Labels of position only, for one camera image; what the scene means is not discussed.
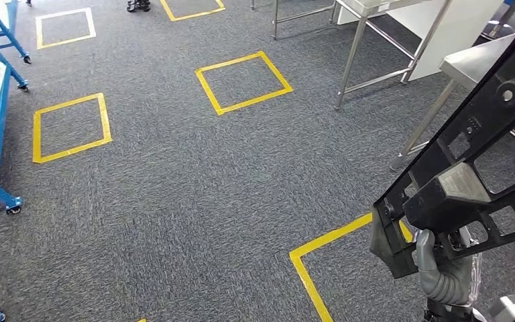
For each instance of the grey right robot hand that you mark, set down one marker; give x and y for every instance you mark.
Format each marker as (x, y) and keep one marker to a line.
(425, 249)

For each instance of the black plastic frame part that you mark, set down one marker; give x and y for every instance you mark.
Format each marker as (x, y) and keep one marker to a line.
(444, 200)

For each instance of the stainless steel table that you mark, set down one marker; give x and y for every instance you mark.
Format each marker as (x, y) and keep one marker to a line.
(475, 62)
(373, 6)
(276, 22)

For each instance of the white panel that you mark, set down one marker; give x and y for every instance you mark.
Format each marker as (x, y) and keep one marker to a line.
(462, 26)

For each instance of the chrome round base with pole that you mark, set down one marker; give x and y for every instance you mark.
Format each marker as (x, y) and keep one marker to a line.
(497, 31)

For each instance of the person's feet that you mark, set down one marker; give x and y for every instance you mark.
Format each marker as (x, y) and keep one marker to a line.
(138, 5)

